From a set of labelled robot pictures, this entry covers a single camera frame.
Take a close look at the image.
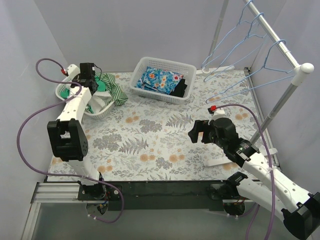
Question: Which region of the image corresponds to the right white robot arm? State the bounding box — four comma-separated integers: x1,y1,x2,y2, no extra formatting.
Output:
188,117,320,240

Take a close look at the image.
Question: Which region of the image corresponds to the aluminium frame rail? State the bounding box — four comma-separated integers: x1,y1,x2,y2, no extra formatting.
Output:
21,182,80,240

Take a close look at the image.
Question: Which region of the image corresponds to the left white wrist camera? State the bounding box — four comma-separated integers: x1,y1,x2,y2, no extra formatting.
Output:
62,64,80,82

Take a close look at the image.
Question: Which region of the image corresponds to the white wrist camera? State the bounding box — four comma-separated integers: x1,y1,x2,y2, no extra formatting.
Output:
207,105,225,121
62,64,80,82

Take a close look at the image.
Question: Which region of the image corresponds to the middle blue wire hanger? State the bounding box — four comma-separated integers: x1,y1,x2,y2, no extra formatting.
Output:
203,12,270,83

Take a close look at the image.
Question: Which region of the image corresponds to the far blue wire hanger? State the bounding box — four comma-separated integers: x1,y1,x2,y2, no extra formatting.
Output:
197,0,266,76

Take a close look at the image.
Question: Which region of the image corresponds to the blue wire hanger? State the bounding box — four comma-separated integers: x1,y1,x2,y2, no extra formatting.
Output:
205,39,297,105
197,0,266,76
203,12,270,83

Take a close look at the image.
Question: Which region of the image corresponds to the silver clothes rack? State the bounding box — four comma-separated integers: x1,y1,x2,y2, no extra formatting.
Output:
197,0,315,168

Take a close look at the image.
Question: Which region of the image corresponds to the white rectangular basket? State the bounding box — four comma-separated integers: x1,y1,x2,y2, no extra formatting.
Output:
129,57,197,104

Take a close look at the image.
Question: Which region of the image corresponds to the blue floral cloth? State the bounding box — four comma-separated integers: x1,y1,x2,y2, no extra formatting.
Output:
135,66,185,95

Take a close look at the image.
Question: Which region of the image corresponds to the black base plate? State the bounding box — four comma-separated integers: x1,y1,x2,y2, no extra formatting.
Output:
77,179,251,213

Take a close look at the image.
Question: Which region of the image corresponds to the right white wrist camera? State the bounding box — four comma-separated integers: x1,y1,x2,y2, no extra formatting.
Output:
207,105,225,121

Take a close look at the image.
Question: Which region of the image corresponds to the black cloth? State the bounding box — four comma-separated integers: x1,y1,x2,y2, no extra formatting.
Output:
169,78,188,98

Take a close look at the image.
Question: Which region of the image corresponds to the floral table mat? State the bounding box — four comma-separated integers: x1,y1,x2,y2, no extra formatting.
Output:
47,69,278,182

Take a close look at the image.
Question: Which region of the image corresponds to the white tank top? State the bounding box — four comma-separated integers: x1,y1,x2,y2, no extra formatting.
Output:
88,91,113,114

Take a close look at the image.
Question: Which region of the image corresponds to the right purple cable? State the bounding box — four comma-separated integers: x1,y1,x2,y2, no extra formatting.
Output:
217,103,277,240

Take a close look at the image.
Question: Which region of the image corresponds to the green striped garment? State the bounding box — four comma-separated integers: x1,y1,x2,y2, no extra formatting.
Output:
95,73,128,106

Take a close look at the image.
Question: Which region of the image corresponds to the near blue wire hanger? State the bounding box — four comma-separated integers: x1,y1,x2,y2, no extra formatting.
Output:
205,39,297,105

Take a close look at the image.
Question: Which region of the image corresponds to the green shirt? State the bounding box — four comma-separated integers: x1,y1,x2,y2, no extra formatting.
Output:
55,77,112,115

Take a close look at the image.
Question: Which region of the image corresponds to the white oval laundry basket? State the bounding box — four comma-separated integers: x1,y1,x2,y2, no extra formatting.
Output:
54,74,118,119

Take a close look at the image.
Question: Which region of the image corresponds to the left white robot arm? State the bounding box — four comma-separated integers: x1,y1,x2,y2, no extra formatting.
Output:
47,62,107,200

